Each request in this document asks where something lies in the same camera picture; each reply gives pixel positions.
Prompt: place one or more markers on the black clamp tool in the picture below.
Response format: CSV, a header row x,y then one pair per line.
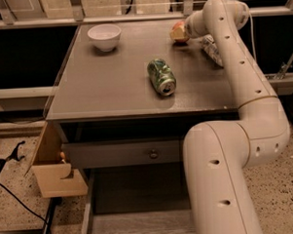
x,y
14,155

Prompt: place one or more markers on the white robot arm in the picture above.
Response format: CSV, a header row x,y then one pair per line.
x,y
216,152

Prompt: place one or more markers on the red apple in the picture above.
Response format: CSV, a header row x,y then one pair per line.
x,y
178,33

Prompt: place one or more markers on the metal railing frame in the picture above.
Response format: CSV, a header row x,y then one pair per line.
x,y
19,13

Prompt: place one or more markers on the grey open middle drawer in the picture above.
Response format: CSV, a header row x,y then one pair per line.
x,y
141,199

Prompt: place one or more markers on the white ceramic bowl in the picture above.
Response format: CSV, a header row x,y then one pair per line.
x,y
105,37

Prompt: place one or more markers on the grey drawer cabinet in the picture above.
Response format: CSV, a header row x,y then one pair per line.
x,y
109,96

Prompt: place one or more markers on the green soda can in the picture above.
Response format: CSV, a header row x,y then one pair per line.
x,y
161,77

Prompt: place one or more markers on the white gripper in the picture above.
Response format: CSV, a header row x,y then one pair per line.
x,y
192,26

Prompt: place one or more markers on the grey top drawer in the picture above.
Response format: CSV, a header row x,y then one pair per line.
x,y
117,153

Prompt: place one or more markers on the clear plastic water bottle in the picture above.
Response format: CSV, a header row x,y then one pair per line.
x,y
209,46

